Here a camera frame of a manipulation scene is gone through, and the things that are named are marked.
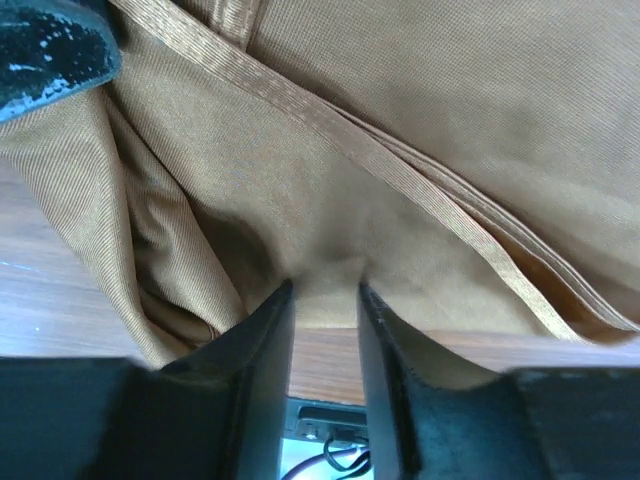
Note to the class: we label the orange cloth napkin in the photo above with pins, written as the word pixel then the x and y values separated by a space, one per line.
pixel 475 162

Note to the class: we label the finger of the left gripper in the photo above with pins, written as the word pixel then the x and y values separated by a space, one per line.
pixel 53 49

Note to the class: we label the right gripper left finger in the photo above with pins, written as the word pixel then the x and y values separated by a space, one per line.
pixel 216 413

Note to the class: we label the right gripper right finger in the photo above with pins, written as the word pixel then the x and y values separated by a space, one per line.
pixel 432 414

